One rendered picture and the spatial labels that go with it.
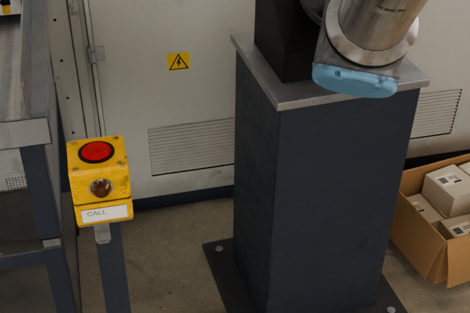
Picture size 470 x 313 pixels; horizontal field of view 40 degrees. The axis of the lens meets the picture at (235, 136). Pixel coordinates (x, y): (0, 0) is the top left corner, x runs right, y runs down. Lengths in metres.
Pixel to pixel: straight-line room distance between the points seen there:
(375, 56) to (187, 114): 0.99
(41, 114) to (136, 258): 0.97
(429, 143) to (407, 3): 1.49
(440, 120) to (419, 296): 0.65
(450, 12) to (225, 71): 0.70
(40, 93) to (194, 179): 1.01
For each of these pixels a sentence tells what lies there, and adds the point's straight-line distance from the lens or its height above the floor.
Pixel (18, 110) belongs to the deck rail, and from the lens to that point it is 1.13.
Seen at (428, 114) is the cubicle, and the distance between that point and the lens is 2.26.
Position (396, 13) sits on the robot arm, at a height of 1.07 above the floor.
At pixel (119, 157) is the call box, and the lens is 0.90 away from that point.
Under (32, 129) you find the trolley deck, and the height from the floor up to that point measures 0.82.
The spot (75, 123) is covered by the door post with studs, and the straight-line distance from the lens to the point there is 1.93.
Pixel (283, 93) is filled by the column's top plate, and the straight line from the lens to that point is 1.32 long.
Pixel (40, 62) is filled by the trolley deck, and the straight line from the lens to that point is 1.27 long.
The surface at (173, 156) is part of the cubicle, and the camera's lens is 2.03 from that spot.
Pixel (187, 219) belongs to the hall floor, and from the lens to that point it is 2.12.
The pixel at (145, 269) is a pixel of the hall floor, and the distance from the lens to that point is 1.97.
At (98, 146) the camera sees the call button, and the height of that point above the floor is 0.91.
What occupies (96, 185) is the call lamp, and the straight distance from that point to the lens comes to 0.89.
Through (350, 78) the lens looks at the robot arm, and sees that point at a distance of 1.07.
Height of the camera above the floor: 1.44
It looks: 36 degrees down
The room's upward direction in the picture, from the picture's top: 1 degrees clockwise
